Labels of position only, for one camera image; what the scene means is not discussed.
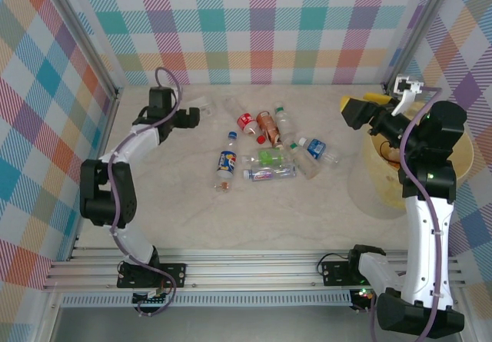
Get electronics board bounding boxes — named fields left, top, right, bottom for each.
left=351, top=287, right=377, bottom=310
left=131, top=288, right=172, bottom=307

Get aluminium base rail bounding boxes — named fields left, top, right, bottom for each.
left=42, top=246, right=467, bottom=292

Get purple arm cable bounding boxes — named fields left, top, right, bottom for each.
left=107, top=67, right=184, bottom=318
left=368, top=86, right=443, bottom=342

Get aluminium left frame post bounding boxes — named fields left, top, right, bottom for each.
left=45, top=0, right=126, bottom=101

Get right electronics board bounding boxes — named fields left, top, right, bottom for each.
left=351, top=287, right=377, bottom=310

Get aluminium right frame post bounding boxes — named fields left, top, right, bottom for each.
left=382, top=0, right=464, bottom=103

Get yellow translucent plastic bin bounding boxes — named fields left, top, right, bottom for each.
left=347, top=125, right=474, bottom=220

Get purple label water bottle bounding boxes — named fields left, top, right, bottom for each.
left=241, top=166, right=299, bottom=184

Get clear bottle white cap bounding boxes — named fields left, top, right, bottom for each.
left=288, top=141, right=321, bottom=181

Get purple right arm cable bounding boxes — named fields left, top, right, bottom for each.
left=368, top=86, right=443, bottom=342

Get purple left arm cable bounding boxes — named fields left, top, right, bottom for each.
left=107, top=67, right=184, bottom=318

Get aluminium frame post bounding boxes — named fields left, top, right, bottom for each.
left=382, top=0, right=464, bottom=103
left=45, top=0, right=126, bottom=101

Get aluminium left side rail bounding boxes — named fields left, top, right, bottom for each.
left=53, top=88, right=125, bottom=262

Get blue label water bottle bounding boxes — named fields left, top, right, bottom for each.
left=298, top=137, right=342, bottom=166

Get red label cola bottle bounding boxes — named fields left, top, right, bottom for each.
left=224, top=96, right=267, bottom=144

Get clear bottle green cap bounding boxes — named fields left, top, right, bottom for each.
left=273, top=103, right=300, bottom=145

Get green label plastic bottle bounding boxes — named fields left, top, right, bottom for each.
left=241, top=148, right=295, bottom=169

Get grey slotted cable tray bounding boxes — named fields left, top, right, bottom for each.
left=60, top=291, right=354, bottom=309

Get blue label blue cap bottle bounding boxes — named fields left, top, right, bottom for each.
left=213, top=130, right=240, bottom=194

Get brown label plastic bottle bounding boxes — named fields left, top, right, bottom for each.
left=255, top=111, right=284, bottom=150

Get left electronics board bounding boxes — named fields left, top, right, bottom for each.
left=131, top=288, right=172, bottom=307

